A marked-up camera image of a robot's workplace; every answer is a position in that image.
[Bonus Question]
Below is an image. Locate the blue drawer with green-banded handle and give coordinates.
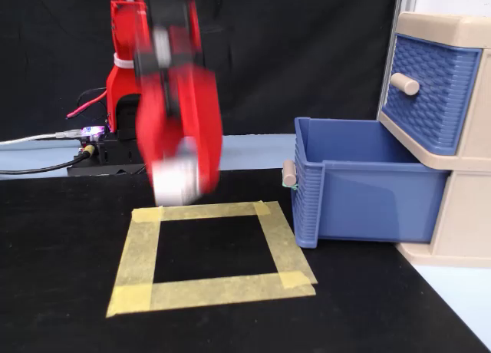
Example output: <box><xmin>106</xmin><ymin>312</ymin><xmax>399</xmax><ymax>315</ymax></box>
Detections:
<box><xmin>282</xmin><ymin>116</ymin><xmax>450</xmax><ymax>250</ymax></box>

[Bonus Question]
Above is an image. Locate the beige plastic drawer cabinet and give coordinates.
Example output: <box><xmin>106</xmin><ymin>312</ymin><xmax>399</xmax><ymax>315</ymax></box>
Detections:
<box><xmin>377</xmin><ymin>11</ymin><xmax>491</xmax><ymax>270</ymax></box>

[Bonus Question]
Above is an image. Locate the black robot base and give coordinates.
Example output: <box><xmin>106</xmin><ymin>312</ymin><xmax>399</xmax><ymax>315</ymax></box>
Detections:
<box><xmin>66</xmin><ymin>129</ymin><xmax>148</xmax><ymax>177</ymax></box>

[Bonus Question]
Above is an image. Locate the aluminium frame profile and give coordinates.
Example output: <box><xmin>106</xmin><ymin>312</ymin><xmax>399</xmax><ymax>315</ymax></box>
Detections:
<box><xmin>394</xmin><ymin>0</ymin><xmax>420</xmax><ymax>21</ymax></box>

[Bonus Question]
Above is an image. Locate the silver USB cable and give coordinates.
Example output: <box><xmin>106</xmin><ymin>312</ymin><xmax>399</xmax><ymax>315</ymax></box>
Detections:
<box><xmin>0</xmin><ymin>129</ymin><xmax>84</xmax><ymax>147</ymax></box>

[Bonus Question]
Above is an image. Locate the lit controller circuit board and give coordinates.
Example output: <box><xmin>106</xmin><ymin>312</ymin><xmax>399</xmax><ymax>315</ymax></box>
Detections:
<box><xmin>79</xmin><ymin>124</ymin><xmax>107</xmax><ymax>144</ymax></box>

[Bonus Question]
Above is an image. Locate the black power cable with ferrite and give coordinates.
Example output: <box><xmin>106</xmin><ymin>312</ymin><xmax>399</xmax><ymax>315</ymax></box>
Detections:
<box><xmin>0</xmin><ymin>144</ymin><xmax>96</xmax><ymax>176</ymax></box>

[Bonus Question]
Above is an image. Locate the white zip tie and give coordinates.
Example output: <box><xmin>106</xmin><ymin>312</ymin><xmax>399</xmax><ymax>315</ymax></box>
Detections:
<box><xmin>112</xmin><ymin>52</ymin><xmax>136</xmax><ymax>70</ymax></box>

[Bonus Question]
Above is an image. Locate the blue drawer with plain handle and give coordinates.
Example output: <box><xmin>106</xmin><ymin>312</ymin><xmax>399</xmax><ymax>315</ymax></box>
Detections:
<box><xmin>381</xmin><ymin>32</ymin><xmax>484</xmax><ymax>156</ymax></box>

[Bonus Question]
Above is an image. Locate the white cube block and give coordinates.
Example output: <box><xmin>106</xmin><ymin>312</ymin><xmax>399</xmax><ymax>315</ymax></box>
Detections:
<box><xmin>150</xmin><ymin>137</ymin><xmax>201</xmax><ymax>207</ymax></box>

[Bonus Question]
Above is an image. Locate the black looped servo cable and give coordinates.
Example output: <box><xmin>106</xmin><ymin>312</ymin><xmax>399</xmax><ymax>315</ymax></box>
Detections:
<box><xmin>75</xmin><ymin>86</ymin><xmax>109</xmax><ymax>120</ymax></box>

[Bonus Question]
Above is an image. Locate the black cloth backdrop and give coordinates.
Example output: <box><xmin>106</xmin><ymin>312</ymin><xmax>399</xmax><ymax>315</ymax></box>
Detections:
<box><xmin>0</xmin><ymin>0</ymin><xmax>400</xmax><ymax>140</ymax></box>

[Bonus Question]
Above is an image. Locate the red wire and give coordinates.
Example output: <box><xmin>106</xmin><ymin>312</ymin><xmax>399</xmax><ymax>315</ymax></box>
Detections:
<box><xmin>66</xmin><ymin>89</ymin><xmax>109</xmax><ymax>120</ymax></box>

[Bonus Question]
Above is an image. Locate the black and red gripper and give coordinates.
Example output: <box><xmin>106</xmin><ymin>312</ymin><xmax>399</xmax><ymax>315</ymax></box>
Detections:
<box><xmin>133</xmin><ymin>0</ymin><xmax>225</xmax><ymax>197</ymax></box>

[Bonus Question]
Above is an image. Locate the black rectangular mat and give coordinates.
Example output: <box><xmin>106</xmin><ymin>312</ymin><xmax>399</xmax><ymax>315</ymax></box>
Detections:
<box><xmin>0</xmin><ymin>167</ymin><xmax>491</xmax><ymax>353</ymax></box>

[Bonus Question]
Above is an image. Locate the yellow masking tape strip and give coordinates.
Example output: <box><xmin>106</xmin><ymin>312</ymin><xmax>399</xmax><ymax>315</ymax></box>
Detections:
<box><xmin>106</xmin><ymin>271</ymin><xmax>318</xmax><ymax>318</ymax></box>
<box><xmin>106</xmin><ymin>206</ymin><xmax>165</xmax><ymax>318</ymax></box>
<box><xmin>131</xmin><ymin>200</ymin><xmax>282</xmax><ymax>223</ymax></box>
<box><xmin>252</xmin><ymin>200</ymin><xmax>318</xmax><ymax>289</ymax></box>

